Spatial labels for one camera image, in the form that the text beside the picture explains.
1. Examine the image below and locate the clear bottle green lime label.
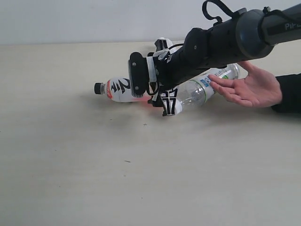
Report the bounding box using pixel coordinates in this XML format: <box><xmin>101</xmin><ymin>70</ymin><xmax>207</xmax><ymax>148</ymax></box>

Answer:
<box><xmin>175</xmin><ymin>63</ymin><xmax>240</xmax><ymax>113</ymax></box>

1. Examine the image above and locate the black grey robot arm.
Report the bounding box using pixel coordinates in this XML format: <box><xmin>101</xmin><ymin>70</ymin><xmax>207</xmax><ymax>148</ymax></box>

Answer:
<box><xmin>147</xmin><ymin>0</ymin><xmax>301</xmax><ymax>115</ymax></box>

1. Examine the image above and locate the clear ribbed water bottle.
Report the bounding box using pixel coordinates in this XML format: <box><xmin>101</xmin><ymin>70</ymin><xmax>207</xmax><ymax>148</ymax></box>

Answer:
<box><xmin>154</xmin><ymin>37</ymin><xmax>174</xmax><ymax>52</ymax></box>

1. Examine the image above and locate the black sleeved forearm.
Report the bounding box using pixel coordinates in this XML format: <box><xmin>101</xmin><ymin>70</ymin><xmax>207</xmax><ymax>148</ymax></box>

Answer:
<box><xmin>271</xmin><ymin>73</ymin><xmax>301</xmax><ymax>114</ymax></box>

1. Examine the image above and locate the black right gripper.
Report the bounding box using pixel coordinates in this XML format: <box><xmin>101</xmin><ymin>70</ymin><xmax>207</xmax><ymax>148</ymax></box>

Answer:
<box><xmin>147</xmin><ymin>46</ymin><xmax>211</xmax><ymax>116</ymax></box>

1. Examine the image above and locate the open human hand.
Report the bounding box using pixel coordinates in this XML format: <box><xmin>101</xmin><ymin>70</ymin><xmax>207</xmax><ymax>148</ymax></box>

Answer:
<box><xmin>208</xmin><ymin>61</ymin><xmax>283</xmax><ymax>108</ymax></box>

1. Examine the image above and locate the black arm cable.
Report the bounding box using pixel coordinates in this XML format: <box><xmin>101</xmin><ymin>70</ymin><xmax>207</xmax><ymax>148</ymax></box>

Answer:
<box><xmin>202</xmin><ymin>0</ymin><xmax>238</xmax><ymax>24</ymax></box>

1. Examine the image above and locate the pink white peach drink bottle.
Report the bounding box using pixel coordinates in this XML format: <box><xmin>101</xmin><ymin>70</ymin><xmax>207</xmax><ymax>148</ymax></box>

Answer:
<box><xmin>94</xmin><ymin>77</ymin><xmax>164</xmax><ymax>107</ymax></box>

